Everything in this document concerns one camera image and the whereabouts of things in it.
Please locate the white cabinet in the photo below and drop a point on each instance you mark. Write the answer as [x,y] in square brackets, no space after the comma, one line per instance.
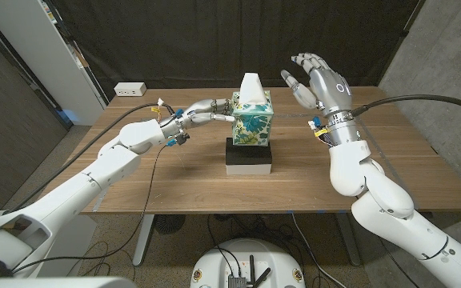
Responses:
[42,52]

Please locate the upright black antenna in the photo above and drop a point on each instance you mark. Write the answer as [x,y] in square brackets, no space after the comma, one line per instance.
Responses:
[252,268]

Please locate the teal floral tissue box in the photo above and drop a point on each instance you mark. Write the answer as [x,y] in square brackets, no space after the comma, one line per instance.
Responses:
[254,128]

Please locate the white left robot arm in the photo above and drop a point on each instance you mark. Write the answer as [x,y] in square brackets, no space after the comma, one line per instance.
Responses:
[94,178]

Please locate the black foam block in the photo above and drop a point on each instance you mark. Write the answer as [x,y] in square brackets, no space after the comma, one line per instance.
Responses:
[248,156]

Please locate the black round floor fan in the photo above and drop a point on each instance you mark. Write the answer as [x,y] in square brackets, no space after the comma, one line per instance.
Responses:
[169,223]

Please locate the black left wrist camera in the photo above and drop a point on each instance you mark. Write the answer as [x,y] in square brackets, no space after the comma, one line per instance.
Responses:
[182,139]

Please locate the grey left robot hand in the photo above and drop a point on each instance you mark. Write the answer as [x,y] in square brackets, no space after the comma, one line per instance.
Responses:
[200,114]

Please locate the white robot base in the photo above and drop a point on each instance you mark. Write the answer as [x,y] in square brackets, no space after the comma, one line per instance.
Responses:
[214,264]

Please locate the white tissue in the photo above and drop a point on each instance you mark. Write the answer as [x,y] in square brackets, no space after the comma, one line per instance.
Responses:
[252,90]

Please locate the slanted black antenna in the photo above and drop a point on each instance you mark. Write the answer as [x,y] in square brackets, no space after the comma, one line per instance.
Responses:
[263,277]

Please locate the black curtain backdrop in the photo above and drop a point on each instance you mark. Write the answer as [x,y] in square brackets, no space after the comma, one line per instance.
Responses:
[174,40]

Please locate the grey table leg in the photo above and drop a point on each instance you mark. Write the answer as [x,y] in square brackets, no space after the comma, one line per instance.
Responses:
[349,244]

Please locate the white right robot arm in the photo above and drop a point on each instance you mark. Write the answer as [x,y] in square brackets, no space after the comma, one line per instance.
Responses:
[394,224]

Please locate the white base block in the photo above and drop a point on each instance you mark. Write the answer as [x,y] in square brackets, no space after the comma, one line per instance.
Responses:
[248,169]

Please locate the white table leg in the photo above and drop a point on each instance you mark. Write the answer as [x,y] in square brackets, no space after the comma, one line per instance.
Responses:
[144,236]

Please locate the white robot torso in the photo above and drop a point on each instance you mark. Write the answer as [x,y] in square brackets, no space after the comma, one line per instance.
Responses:
[54,282]

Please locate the white power strip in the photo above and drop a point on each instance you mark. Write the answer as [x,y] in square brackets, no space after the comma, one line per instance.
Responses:
[130,89]

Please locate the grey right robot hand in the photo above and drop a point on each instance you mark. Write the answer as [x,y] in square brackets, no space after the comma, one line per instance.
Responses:
[330,88]

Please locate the small grey electronics box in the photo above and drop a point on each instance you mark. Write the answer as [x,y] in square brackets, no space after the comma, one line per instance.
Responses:
[237,282]

